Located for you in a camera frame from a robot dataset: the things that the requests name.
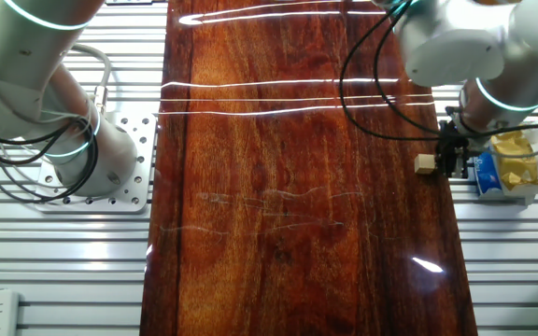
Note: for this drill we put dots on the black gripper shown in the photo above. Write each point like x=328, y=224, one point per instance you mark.
x=451, y=135

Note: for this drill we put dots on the small beige wooden block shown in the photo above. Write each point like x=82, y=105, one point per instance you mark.
x=424, y=164

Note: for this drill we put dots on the blue gold tissue pack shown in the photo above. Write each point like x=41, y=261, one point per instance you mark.
x=516, y=172

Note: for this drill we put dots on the reddish glossy wooden board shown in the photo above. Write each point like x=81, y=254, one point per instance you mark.
x=297, y=210

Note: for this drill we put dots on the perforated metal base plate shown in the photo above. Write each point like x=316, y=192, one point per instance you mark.
x=138, y=154

